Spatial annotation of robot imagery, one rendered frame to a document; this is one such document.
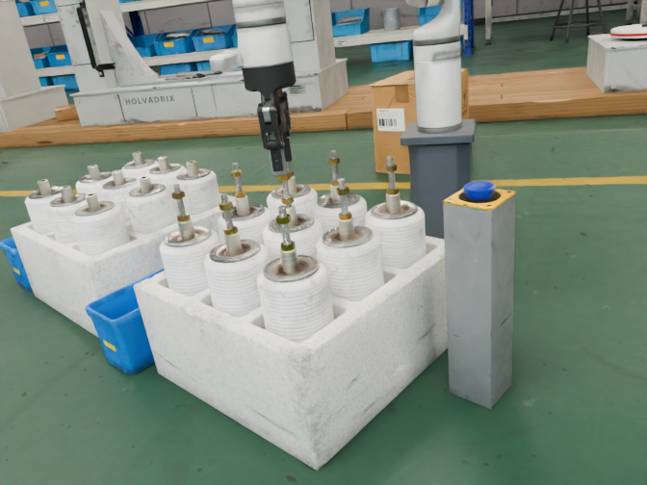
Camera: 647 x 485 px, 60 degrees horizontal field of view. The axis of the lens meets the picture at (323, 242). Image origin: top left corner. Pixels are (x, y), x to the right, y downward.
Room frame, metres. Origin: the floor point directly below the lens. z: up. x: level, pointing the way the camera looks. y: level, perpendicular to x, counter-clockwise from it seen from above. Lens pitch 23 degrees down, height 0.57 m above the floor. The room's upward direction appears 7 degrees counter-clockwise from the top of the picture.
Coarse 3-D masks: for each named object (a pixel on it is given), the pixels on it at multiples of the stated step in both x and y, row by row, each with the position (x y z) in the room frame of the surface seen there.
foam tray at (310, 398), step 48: (432, 240) 0.86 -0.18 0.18; (144, 288) 0.82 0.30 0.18; (384, 288) 0.72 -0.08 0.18; (432, 288) 0.77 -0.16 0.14; (192, 336) 0.73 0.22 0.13; (240, 336) 0.64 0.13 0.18; (336, 336) 0.61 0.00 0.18; (384, 336) 0.68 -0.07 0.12; (432, 336) 0.77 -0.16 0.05; (192, 384) 0.76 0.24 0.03; (240, 384) 0.66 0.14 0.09; (288, 384) 0.58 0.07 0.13; (336, 384) 0.60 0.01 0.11; (384, 384) 0.67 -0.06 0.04; (288, 432) 0.60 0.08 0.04; (336, 432) 0.59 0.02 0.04
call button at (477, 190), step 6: (468, 186) 0.69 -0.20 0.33; (474, 186) 0.68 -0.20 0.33; (480, 186) 0.68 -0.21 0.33; (486, 186) 0.68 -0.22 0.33; (492, 186) 0.68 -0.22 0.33; (468, 192) 0.68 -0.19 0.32; (474, 192) 0.67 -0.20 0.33; (480, 192) 0.67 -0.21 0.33; (486, 192) 0.67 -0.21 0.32; (492, 192) 0.67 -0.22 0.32; (474, 198) 0.68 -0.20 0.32; (480, 198) 0.67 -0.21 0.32; (486, 198) 0.67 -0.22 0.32
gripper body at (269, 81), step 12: (252, 72) 0.81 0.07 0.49; (264, 72) 0.80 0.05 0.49; (276, 72) 0.80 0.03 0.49; (288, 72) 0.81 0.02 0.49; (252, 84) 0.81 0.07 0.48; (264, 84) 0.80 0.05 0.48; (276, 84) 0.80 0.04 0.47; (288, 84) 0.81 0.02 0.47; (264, 96) 0.80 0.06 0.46; (276, 96) 0.81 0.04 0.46; (276, 108) 0.80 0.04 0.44
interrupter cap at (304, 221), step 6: (300, 216) 0.86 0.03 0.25; (306, 216) 0.86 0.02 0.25; (270, 222) 0.85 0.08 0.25; (300, 222) 0.84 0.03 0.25; (306, 222) 0.83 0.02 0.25; (312, 222) 0.82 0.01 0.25; (270, 228) 0.82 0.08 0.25; (276, 228) 0.82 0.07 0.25; (294, 228) 0.81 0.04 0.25; (300, 228) 0.80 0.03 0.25; (306, 228) 0.81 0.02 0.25
